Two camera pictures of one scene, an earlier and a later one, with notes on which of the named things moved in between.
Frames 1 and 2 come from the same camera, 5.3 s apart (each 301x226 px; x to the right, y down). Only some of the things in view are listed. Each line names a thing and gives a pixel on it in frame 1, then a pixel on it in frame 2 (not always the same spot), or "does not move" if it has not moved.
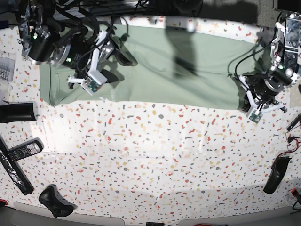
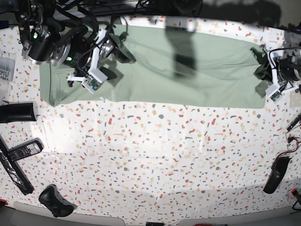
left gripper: (101, 50) does not move
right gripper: (262, 92) -> (285, 68)
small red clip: (292, 190) does not move
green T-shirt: (175, 66) does not move
